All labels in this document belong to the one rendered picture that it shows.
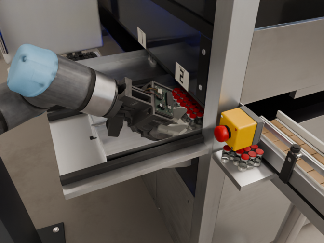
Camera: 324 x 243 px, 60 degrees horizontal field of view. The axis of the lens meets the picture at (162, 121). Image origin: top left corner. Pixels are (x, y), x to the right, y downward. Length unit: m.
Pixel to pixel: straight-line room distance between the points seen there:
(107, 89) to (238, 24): 0.31
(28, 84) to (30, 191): 1.60
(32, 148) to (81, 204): 0.69
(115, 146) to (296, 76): 0.53
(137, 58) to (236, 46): 0.72
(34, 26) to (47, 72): 1.12
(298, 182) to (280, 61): 0.29
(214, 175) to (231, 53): 0.40
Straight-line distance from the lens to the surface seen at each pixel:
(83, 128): 0.90
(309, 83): 0.90
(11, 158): 2.28
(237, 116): 0.68
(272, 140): 0.80
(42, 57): 0.44
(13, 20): 1.53
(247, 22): 0.64
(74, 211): 1.81
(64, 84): 0.44
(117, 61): 1.28
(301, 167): 0.75
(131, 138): 0.83
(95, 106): 0.47
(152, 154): 0.76
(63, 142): 0.86
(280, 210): 1.39
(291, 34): 0.75
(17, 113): 0.52
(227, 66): 0.66
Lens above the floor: 1.42
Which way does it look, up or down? 37 degrees down
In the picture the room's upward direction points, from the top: straight up
